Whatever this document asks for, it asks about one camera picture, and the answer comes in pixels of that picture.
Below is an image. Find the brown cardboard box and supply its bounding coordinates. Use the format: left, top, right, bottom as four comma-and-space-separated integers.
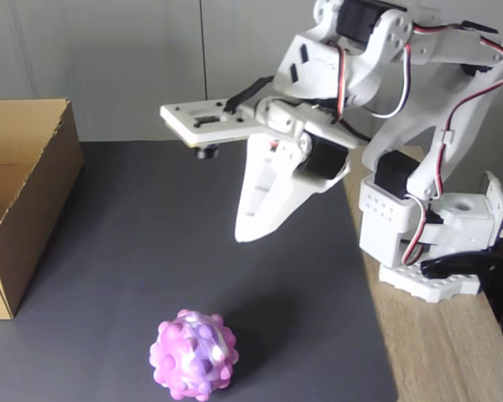
0, 98, 84, 320

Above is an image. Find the dark grey table mat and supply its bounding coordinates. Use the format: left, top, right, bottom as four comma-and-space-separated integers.
0, 140, 399, 402

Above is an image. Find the pink purple knobby ball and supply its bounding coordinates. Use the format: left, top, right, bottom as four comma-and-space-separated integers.
148, 308, 240, 399

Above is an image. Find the black camera cable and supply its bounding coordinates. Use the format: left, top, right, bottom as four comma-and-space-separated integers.
224, 75, 277, 115

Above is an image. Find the glossy black table clamp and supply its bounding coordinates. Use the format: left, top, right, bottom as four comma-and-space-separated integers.
420, 250, 503, 326

